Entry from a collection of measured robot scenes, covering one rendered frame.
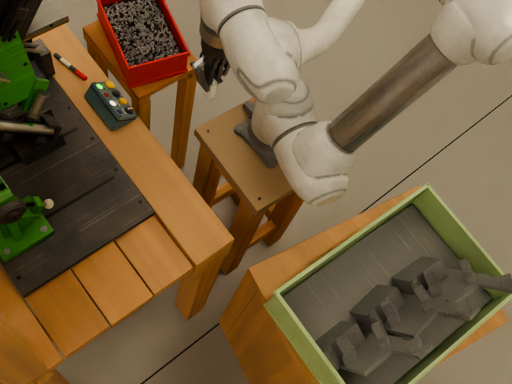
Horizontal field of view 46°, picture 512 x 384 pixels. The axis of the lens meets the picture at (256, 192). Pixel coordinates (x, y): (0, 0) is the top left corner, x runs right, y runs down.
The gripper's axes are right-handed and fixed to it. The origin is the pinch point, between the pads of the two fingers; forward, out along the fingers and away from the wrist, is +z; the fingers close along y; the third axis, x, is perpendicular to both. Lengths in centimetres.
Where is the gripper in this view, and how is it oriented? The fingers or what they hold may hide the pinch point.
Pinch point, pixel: (209, 87)
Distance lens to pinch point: 147.1
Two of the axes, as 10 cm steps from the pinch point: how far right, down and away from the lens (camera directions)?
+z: -1.7, 4.0, 9.0
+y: 7.7, -5.2, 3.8
